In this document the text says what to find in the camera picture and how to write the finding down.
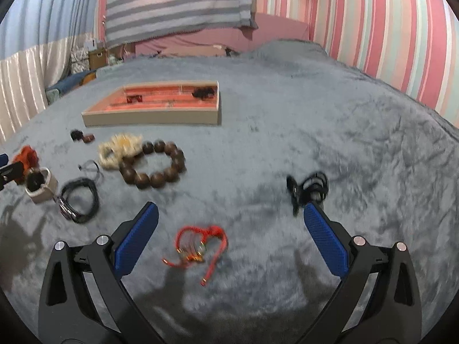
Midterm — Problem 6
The black cord necklace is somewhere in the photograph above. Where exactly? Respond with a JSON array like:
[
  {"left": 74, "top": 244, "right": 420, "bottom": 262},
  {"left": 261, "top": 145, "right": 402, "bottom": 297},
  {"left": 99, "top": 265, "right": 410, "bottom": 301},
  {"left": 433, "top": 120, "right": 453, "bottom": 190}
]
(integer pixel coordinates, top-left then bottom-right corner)
[{"left": 286, "top": 172, "right": 330, "bottom": 217}]

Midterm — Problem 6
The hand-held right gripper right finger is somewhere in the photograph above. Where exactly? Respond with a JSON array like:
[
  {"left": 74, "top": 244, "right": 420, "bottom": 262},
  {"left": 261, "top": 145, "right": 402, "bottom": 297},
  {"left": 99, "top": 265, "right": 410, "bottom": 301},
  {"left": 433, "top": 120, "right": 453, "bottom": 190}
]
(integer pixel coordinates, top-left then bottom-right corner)
[{"left": 297, "top": 202, "right": 423, "bottom": 344}]

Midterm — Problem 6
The pink headboard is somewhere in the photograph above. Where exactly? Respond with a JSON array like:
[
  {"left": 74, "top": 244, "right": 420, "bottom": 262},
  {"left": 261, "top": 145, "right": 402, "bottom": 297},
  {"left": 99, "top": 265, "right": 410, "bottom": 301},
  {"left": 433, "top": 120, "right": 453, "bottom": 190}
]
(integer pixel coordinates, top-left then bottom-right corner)
[{"left": 135, "top": 12, "right": 311, "bottom": 58}]

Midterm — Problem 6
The blue cloth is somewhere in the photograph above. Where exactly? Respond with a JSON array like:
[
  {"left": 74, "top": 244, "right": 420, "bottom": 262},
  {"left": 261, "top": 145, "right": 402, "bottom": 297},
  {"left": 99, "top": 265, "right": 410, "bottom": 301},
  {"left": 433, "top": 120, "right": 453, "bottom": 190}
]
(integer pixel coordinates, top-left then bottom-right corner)
[{"left": 46, "top": 70, "right": 97, "bottom": 94}]

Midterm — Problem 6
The blue and white curtain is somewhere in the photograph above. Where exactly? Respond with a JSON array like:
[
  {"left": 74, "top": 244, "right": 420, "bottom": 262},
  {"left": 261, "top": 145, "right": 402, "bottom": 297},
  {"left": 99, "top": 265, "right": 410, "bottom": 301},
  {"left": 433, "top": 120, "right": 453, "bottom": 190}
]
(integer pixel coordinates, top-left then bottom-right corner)
[{"left": 0, "top": 0, "right": 108, "bottom": 144}]

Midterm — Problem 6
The grey plush blanket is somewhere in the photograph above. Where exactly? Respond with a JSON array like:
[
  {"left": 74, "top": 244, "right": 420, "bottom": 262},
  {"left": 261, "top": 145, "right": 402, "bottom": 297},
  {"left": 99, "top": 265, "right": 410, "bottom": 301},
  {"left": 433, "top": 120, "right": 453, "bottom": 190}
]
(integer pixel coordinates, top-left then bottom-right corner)
[{"left": 0, "top": 39, "right": 459, "bottom": 344}]

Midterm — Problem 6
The cream bead bracelet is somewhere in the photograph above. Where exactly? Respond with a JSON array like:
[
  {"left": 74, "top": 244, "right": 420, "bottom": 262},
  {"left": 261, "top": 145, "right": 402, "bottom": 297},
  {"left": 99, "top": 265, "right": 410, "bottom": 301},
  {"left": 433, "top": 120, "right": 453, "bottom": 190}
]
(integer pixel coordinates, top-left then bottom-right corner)
[{"left": 98, "top": 133, "right": 144, "bottom": 171}]

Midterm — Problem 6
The black scrunchie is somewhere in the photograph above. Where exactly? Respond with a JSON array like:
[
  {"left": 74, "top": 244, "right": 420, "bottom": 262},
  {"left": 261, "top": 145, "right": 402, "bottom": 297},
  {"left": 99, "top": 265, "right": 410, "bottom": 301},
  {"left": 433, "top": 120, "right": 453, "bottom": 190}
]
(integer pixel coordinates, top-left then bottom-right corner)
[{"left": 192, "top": 86, "right": 216, "bottom": 100}]

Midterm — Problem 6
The white bangle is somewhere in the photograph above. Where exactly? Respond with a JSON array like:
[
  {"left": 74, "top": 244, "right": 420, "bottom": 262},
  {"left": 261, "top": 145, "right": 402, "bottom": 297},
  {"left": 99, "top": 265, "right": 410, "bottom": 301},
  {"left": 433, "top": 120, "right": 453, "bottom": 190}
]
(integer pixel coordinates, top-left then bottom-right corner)
[{"left": 25, "top": 167, "right": 59, "bottom": 204}]

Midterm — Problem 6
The black leather bracelet metal clasp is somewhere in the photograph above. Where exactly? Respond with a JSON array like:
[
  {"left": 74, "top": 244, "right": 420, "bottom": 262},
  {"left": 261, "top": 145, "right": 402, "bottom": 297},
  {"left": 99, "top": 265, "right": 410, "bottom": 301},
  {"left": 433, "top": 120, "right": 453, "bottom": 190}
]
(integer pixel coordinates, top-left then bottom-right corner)
[{"left": 57, "top": 178, "right": 100, "bottom": 224}]

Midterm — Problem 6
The red cord bracelet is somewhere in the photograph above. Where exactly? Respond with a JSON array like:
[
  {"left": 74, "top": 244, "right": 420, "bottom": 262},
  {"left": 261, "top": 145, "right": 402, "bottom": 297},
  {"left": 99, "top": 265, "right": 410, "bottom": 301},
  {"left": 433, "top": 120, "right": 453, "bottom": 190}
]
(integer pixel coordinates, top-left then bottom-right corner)
[{"left": 161, "top": 225, "right": 229, "bottom": 287}]

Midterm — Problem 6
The small dark bead charm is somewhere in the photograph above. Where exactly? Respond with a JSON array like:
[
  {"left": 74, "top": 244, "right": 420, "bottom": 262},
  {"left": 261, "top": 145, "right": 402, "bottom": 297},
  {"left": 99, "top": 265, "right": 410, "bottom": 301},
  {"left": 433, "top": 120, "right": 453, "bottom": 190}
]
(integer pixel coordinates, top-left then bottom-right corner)
[{"left": 71, "top": 130, "right": 94, "bottom": 144}]

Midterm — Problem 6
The red scrunchie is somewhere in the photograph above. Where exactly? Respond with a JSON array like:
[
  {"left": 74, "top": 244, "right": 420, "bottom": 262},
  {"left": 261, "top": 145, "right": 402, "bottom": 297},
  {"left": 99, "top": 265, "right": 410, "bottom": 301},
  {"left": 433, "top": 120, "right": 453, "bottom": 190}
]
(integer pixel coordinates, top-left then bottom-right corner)
[{"left": 12, "top": 146, "right": 39, "bottom": 173}]

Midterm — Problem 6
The brown wooden bead bracelet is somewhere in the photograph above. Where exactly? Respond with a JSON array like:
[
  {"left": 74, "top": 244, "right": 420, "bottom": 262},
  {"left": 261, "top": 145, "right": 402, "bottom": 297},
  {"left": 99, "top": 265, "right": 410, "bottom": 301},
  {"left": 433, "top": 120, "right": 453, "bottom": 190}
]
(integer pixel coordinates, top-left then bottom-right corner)
[{"left": 119, "top": 140, "right": 187, "bottom": 190}]

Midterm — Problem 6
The patterned storage box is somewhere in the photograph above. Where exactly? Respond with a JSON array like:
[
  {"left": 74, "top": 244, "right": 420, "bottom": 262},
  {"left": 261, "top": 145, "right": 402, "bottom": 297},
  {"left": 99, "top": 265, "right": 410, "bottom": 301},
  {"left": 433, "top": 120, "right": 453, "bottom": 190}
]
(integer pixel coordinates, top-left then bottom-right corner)
[{"left": 70, "top": 46, "right": 90, "bottom": 74}]

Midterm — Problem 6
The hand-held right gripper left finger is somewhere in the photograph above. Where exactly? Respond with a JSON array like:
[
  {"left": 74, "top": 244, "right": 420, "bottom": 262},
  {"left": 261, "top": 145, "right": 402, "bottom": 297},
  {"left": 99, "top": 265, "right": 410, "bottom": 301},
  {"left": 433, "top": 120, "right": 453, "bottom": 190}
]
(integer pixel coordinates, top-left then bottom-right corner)
[{"left": 39, "top": 202, "right": 166, "bottom": 344}]

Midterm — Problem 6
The grey striped hanging sheet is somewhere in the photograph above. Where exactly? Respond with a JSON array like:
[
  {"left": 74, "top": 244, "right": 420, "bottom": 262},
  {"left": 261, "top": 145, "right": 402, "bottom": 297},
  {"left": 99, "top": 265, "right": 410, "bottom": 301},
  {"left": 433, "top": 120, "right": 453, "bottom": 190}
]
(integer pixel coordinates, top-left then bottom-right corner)
[{"left": 105, "top": 0, "right": 258, "bottom": 49}]

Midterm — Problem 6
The thin black cord bracelet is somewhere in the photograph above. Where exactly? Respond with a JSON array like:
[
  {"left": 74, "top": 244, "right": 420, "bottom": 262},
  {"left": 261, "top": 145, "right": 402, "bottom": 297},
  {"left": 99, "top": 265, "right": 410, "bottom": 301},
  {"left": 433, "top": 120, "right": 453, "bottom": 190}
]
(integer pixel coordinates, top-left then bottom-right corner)
[{"left": 78, "top": 160, "right": 104, "bottom": 183}]

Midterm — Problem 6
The brown pillow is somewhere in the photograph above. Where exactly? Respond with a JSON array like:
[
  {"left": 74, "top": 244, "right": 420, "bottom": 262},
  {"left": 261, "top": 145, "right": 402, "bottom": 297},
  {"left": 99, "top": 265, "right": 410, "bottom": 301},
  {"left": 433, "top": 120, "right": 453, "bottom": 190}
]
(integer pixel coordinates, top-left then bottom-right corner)
[{"left": 161, "top": 45, "right": 230, "bottom": 57}]

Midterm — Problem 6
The beige jewelry tray red lining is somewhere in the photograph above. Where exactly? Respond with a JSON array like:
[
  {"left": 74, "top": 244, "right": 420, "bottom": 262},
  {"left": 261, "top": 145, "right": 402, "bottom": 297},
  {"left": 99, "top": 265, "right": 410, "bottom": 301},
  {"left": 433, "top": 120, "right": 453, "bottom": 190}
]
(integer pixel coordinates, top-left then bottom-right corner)
[{"left": 82, "top": 81, "right": 220, "bottom": 127}]

